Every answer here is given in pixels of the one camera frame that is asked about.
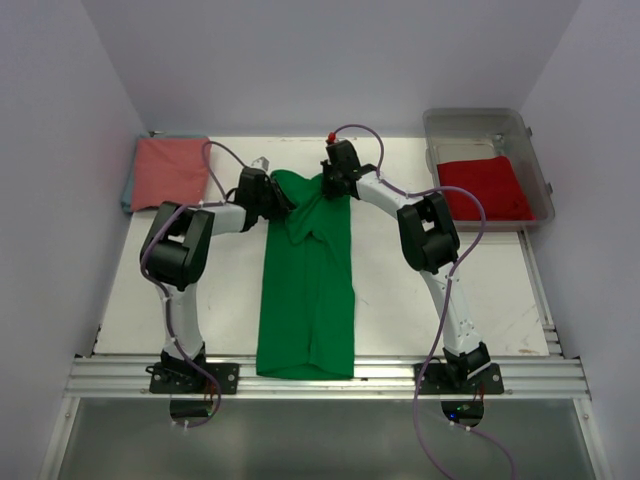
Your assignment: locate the green polo shirt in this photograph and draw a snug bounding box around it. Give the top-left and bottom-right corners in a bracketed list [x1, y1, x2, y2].
[256, 170, 355, 381]

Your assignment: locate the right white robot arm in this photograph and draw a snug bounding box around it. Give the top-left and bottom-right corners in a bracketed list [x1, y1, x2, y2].
[321, 134, 491, 393]

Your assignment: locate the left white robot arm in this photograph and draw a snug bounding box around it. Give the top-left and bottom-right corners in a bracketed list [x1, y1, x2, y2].
[140, 167, 294, 393]

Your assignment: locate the pink folded shirt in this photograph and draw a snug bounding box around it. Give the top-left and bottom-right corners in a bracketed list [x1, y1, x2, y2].
[130, 136, 213, 213]

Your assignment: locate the red folded shirt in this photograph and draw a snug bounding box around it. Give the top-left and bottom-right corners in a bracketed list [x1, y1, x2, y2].
[437, 156, 536, 221]

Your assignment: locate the clear plastic bin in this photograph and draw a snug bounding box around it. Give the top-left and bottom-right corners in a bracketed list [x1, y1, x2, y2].
[423, 108, 555, 231]

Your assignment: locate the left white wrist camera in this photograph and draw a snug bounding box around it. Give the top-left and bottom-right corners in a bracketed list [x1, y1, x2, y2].
[250, 156, 270, 172]

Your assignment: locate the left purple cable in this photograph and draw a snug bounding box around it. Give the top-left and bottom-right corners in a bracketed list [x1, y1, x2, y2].
[138, 141, 261, 431]

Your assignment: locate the purple cable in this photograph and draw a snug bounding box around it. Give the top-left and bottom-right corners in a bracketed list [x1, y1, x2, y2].
[138, 141, 261, 431]
[324, 123, 519, 480]

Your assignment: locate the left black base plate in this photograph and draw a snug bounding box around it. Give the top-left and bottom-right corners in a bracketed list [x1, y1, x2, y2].
[145, 352, 240, 395]

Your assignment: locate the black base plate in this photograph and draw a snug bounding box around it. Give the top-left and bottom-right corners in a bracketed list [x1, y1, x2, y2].
[145, 352, 240, 395]
[413, 359, 505, 395]

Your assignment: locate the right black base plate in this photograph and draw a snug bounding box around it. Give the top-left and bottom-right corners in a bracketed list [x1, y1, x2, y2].
[413, 359, 505, 395]

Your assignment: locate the aluminium mounting rail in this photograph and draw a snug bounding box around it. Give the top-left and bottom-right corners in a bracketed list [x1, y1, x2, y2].
[64, 355, 590, 400]

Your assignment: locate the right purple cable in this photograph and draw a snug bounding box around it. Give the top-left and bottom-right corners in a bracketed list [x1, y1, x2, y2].
[324, 123, 519, 480]

